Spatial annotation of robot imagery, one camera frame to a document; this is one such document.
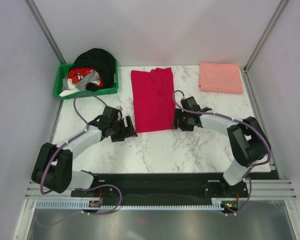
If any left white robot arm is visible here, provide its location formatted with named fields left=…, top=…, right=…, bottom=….
left=31, top=106, right=138, bottom=197

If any white garment in bin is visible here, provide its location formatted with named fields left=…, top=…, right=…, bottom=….
left=59, top=78, right=79, bottom=97

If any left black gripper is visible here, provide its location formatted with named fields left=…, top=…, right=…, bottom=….
left=110, top=115, right=137, bottom=143

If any left aluminium frame post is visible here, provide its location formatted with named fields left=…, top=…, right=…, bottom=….
left=24, top=0, right=66, bottom=64

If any light blue cable duct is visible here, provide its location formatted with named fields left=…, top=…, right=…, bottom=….
left=35, top=199, right=224, bottom=211

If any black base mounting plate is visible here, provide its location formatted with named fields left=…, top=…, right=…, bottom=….
left=70, top=170, right=250, bottom=207

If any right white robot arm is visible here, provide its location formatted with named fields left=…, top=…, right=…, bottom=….
left=172, top=96, right=272, bottom=197

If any magenta t shirt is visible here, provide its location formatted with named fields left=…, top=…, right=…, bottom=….
left=131, top=67, right=176, bottom=133

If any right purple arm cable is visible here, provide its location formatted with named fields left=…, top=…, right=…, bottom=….
left=172, top=90, right=272, bottom=181

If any green plastic bin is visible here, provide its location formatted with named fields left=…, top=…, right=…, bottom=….
left=54, top=60, right=120, bottom=100

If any red garment in bin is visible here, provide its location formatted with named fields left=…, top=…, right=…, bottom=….
left=66, top=67, right=104, bottom=86

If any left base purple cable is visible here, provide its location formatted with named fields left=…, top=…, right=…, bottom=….
left=35, top=184, right=123, bottom=228

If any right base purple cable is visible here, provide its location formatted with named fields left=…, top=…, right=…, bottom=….
left=222, top=177, right=253, bottom=217

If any black garment in bin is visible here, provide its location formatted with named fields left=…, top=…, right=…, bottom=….
left=69, top=48, right=116, bottom=91

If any folded salmon pink t shirt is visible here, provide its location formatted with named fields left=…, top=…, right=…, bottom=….
left=198, top=62, right=243, bottom=95

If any grey garment in bin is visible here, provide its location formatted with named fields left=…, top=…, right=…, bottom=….
left=74, top=70, right=103, bottom=92

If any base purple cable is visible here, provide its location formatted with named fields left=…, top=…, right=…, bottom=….
left=222, top=177, right=253, bottom=217
left=35, top=184, right=123, bottom=228

